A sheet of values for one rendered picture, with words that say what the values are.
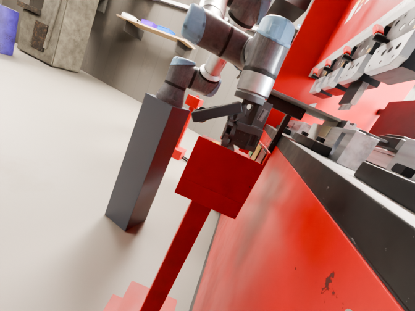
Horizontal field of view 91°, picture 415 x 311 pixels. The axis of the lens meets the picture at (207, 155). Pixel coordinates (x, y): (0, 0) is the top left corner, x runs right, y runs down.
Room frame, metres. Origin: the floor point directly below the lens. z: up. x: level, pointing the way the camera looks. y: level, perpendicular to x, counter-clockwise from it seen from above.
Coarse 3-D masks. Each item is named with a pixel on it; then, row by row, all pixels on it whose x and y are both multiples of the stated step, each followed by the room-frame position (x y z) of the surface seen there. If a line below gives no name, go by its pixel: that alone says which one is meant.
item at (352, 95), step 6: (354, 84) 0.81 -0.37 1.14; (360, 84) 0.77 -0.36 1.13; (366, 84) 0.76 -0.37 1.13; (348, 90) 0.84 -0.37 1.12; (354, 90) 0.78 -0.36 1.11; (360, 90) 0.76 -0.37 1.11; (348, 96) 0.80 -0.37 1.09; (354, 96) 0.76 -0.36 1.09; (360, 96) 0.76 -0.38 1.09; (342, 102) 0.82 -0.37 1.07; (348, 102) 0.77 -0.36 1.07; (354, 102) 0.76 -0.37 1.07; (342, 108) 0.82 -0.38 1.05; (348, 108) 0.77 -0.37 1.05
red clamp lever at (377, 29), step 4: (376, 24) 0.73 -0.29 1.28; (372, 28) 0.73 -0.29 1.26; (376, 28) 0.70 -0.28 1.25; (380, 28) 0.70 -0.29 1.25; (372, 32) 0.71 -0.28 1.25; (376, 32) 0.69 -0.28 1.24; (380, 32) 0.68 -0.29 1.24; (372, 36) 0.67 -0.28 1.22; (376, 36) 0.66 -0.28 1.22; (380, 36) 0.66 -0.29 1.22; (384, 36) 0.66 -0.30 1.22; (376, 40) 0.66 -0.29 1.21; (380, 40) 0.66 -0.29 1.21; (384, 40) 0.66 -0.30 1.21; (388, 40) 0.66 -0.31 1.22
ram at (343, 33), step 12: (372, 0) 1.09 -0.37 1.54; (384, 0) 0.93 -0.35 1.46; (396, 0) 0.80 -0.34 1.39; (348, 12) 1.47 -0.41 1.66; (360, 12) 1.18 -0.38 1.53; (372, 12) 0.98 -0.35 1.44; (384, 12) 0.85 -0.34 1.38; (396, 12) 0.74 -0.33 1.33; (348, 24) 1.30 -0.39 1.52; (360, 24) 1.07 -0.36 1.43; (384, 24) 0.78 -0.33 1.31; (336, 36) 1.44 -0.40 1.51; (348, 36) 1.15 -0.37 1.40; (324, 48) 1.62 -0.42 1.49; (336, 48) 1.27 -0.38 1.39; (312, 72) 1.57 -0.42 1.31
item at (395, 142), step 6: (366, 132) 0.77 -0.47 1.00; (378, 138) 0.76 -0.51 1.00; (384, 138) 0.79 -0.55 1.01; (390, 138) 0.76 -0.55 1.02; (396, 138) 0.74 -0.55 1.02; (402, 138) 0.73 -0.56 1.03; (408, 138) 0.73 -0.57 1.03; (378, 144) 0.80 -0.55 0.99; (384, 144) 0.77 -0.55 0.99; (390, 144) 0.74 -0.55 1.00; (396, 144) 0.72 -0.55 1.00; (402, 144) 0.72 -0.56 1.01; (390, 150) 0.79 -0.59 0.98; (396, 150) 0.72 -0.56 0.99
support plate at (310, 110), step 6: (276, 96) 0.81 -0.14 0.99; (282, 96) 0.74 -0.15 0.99; (288, 96) 0.74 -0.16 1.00; (294, 102) 0.75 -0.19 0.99; (300, 102) 0.73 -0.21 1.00; (306, 108) 0.75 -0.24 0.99; (312, 108) 0.73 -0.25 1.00; (312, 114) 0.84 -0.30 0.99; (318, 114) 0.77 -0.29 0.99; (324, 114) 0.72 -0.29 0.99; (324, 120) 0.86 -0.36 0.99; (330, 120) 0.78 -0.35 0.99; (336, 120) 0.72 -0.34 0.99
